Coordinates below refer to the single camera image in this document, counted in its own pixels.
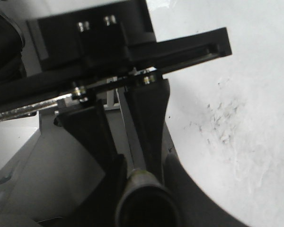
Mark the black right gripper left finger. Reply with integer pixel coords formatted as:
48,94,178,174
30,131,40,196
61,154,127,227

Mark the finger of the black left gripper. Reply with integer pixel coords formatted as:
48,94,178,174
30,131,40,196
57,99,125,174

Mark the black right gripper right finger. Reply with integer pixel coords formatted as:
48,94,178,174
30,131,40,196
164,154,246,227

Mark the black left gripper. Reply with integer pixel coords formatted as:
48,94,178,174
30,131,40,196
0,0,231,182

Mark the white whiteboard marker pen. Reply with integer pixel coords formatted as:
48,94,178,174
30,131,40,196
115,88,183,227

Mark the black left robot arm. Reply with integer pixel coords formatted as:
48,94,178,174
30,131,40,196
0,0,232,179

